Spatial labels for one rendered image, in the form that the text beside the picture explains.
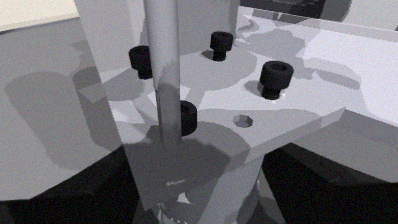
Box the shiny grey metal cylinder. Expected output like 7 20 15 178
151 155 265 224

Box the blue electric screwdriver barrel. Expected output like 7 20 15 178
143 0 182 149

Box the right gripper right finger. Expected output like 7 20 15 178
262 142 398 224

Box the grey l-shaped bracket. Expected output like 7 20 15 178
74 0 346 211

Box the black socket-head screw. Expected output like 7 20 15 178
128 46 152 80
210 31 233 62
180 100 197 137
259 61 294 100

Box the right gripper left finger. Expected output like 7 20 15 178
0 145 140 224

